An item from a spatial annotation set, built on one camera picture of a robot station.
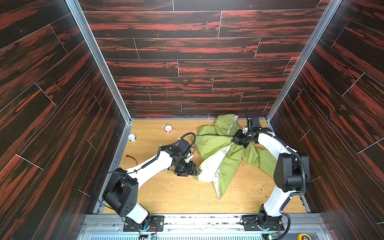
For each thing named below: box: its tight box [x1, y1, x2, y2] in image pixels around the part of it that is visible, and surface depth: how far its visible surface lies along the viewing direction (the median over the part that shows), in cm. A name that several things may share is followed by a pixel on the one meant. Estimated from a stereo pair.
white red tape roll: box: [161, 124, 173, 135], surface depth 113 cm
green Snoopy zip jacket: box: [193, 114, 278, 199], surface depth 95 cm
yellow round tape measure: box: [297, 233, 312, 240], surface depth 70 cm
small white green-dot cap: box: [128, 133, 137, 143], surface depth 109 cm
